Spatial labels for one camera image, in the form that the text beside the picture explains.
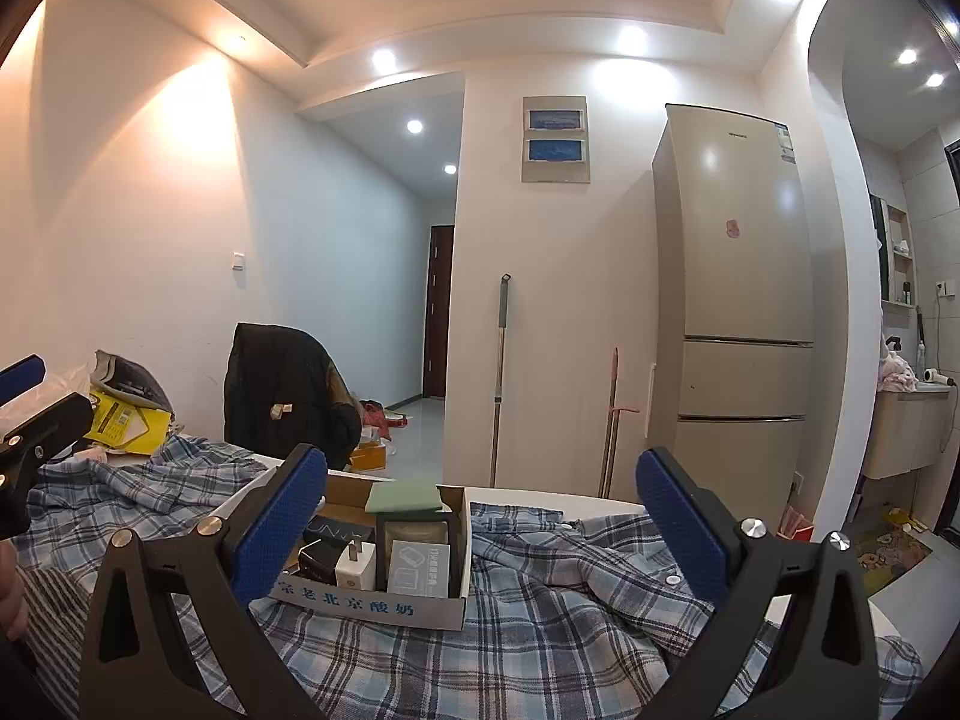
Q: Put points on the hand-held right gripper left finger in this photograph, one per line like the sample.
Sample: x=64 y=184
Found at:
x=281 y=532

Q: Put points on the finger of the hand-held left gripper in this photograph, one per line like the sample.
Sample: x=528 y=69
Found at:
x=19 y=379
x=64 y=416

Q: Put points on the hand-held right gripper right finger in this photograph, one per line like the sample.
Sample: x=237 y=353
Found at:
x=686 y=525

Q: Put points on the small black box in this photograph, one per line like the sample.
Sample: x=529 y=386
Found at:
x=319 y=562

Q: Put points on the black patterned box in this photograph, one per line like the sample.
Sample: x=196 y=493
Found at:
x=337 y=532

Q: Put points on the white power adapter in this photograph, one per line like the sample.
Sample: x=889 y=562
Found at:
x=354 y=570

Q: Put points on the shallow cardboard box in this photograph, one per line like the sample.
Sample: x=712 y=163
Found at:
x=360 y=607

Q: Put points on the green card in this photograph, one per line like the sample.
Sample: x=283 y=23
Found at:
x=401 y=499

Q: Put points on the grey booklet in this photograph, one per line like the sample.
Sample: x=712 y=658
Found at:
x=420 y=570

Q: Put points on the person's left hand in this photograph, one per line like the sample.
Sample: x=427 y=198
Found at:
x=11 y=592

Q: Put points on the white plastic bag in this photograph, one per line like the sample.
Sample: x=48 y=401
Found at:
x=71 y=379

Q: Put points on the yellow carton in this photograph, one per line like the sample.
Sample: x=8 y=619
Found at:
x=124 y=420

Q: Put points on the grey striped cloth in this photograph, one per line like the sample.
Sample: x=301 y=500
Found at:
x=60 y=630

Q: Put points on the grey bag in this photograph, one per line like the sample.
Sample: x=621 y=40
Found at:
x=131 y=375

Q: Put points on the red paper bag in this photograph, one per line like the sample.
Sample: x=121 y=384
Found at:
x=796 y=523

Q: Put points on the small yellow floor box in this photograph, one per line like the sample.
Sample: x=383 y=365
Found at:
x=369 y=456

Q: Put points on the black jacket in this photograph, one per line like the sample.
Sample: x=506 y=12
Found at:
x=277 y=382

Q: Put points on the blue plaid shirt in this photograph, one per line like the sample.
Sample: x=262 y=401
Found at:
x=525 y=660

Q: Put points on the colourful floor mat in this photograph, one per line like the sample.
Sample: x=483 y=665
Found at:
x=896 y=551

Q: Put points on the beige vanity cabinet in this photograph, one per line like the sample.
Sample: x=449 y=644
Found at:
x=904 y=431

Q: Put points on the beige refrigerator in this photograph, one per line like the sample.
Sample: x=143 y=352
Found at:
x=742 y=277

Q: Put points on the pink cloth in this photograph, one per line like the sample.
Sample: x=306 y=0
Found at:
x=896 y=373

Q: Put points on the dark wooden door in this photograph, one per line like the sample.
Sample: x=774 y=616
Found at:
x=439 y=315

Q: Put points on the white hair dryer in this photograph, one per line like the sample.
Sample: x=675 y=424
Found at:
x=937 y=376

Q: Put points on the white wall socket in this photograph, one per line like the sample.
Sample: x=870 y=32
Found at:
x=799 y=483

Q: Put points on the wall niche shelf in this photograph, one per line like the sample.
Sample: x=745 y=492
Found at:
x=900 y=255

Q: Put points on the wall electrical panel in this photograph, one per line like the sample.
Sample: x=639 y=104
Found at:
x=555 y=176

